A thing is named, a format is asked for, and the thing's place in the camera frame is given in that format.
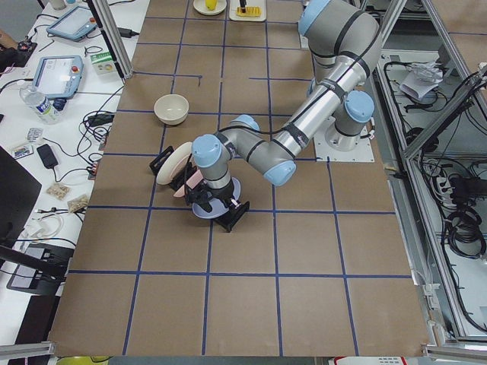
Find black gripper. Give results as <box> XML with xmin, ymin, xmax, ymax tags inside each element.
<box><xmin>184</xmin><ymin>178</ymin><xmax>240</xmax><ymax>215</ymax></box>

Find blue plate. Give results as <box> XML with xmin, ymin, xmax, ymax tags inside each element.
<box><xmin>192</xmin><ymin>177</ymin><xmax>241</xmax><ymax>219</ymax></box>

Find yellow orange striped bread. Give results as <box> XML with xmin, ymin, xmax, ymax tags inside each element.
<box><xmin>236</xmin><ymin>6</ymin><xmax>262</xmax><ymax>18</ymax></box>

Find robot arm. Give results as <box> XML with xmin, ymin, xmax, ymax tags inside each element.
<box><xmin>184</xmin><ymin>1</ymin><xmax>381</xmax><ymax>214</ymax></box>

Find black plate rack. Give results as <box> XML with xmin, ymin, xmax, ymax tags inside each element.
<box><xmin>149</xmin><ymin>146</ymin><xmax>250</xmax><ymax>232</ymax></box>

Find pink plate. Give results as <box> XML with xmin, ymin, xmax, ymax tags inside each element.
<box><xmin>173</xmin><ymin>170</ymin><xmax>203</xmax><ymax>198</ymax></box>

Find cream plate under lemon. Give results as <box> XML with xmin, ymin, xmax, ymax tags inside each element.
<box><xmin>193</xmin><ymin>0</ymin><xmax>227</xmax><ymax>16</ymax></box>

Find cream plate in rack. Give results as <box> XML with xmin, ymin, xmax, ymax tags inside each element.
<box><xmin>156</xmin><ymin>141</ymin><xmax>193</xmax><ymax>185</ymax></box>

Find white rectangular tray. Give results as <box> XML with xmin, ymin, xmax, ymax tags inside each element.
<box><xmin>229</xmin><ymin>0</ymin><xmax>266</xmax><ymax>22</ymax></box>

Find yellow lemon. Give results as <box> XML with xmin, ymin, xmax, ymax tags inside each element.
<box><xmin>205</xmin><ymin>0</ymin><xmax>218</xmax><ymax>11</ymax></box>

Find cream white bowl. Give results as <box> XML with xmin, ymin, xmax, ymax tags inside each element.
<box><xmin>154</xmin><ymin>94</ymin><xmax>189</xmax><ymax>125</ymax></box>

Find green white box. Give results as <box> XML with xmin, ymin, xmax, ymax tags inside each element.
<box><xmin>90</xmin><ymin>52</ymin><xmax>116</xmax><ymax>75</ymax></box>

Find blue teach pendant far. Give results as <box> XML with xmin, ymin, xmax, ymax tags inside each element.
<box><xmin>46</xmin><ymin>6</ymin><xmax>97</xmax><ymax>42</ymax></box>

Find blue teach pendant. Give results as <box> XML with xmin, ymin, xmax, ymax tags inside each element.
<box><xmin>33</xmin><ymin>55</ymin><xmax>84</xmax><ymax>100</ymax></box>
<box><xmin>46</xmin><ymin>6</ymin><xmax>97</xmax><ymax>42</ymax></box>

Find black power brick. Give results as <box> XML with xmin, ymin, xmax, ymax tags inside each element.
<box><xmin>37</xmin><ymin>144</ymin><xmax>59</xmax><ymax>169</ymax></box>

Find clear water bottle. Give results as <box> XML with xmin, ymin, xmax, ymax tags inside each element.
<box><xmin>19</xmin><ymin>84</ymin><xmax>59</xmax><ymax>125</ymax></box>

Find blue teach pendant near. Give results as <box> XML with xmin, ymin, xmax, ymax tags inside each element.
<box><xmin>33</xmin><ymin>55</ymin><xmax>84</xmax><ymax>100</ymax></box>

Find black monitor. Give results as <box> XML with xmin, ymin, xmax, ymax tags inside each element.
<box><xmin>0</xmin><ymin>148</ymin><xmax>42</xmax><ymax>247</ymax></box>

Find white power strip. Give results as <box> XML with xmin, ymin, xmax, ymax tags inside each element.
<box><xmin>435</xmin><ymin>170</ymin><xmax>453</xmax><ymax>208</ymax></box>

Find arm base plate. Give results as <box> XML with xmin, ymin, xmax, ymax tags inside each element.
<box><xmin>314</xmin><ymin>116</ymin><xmax>374</xmax><ymax>163</ymax></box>

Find aluminium frame post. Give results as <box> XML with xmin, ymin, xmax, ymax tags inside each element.
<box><xmin>87</xmin><ymin>0</ymin><xmax>133</xmax><ymax>80</ymax></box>

